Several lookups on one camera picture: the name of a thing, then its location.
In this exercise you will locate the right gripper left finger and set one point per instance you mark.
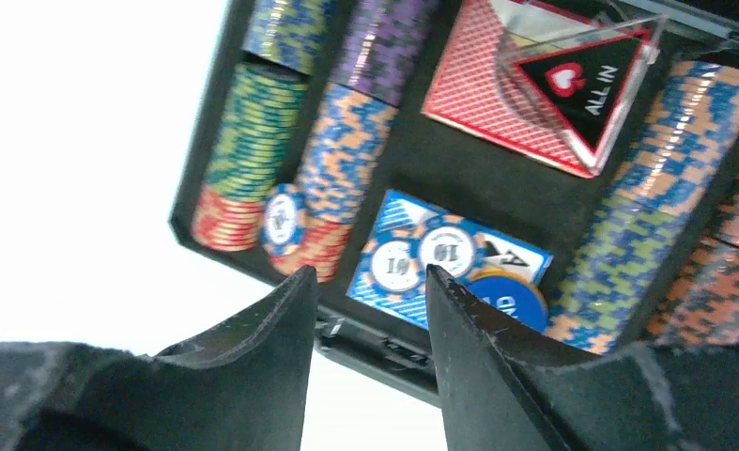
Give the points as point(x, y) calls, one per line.
point(240, 385)

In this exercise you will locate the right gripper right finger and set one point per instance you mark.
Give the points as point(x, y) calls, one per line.
point(503, 386)

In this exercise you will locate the blue round button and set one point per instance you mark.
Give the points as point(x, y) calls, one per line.
point(513, 299)

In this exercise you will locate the poker chip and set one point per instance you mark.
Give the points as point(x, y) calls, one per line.
point(284, 220)
point(390, 268)
point(451, 241)

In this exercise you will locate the black poker set case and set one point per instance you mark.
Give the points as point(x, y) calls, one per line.
point(438, 164)

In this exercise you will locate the red playing card box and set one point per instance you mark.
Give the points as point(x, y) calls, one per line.
point(464, 93)

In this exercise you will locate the triangular dealer button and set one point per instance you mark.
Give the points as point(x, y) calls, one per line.
point(592, 85)

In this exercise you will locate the orange round button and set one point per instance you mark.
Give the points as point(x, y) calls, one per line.
point(489, 272)

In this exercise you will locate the poker chip front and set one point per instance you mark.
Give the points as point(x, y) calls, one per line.
point(284, 220)

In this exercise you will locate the red chip stack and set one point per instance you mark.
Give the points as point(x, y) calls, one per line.
point(224, 224)
point(323, 244)

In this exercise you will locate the left red chip stack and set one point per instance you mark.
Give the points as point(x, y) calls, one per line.
point(224, 224)

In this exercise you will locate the blue playing card box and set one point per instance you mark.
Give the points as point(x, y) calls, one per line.
point(399, 210)

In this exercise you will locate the orange blue chip stack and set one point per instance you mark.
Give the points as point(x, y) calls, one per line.
point(341, 154)

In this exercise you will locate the teal green chip stack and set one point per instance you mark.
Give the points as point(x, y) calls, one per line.
point(259, 117)

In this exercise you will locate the right blue tan chip stack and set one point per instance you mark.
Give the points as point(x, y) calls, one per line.
point(691, 127)

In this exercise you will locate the green blue chip stack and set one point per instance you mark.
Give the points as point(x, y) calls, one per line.
point(289, 32)

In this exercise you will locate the purple chip stack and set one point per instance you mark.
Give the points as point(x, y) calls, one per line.
point(382, 45)

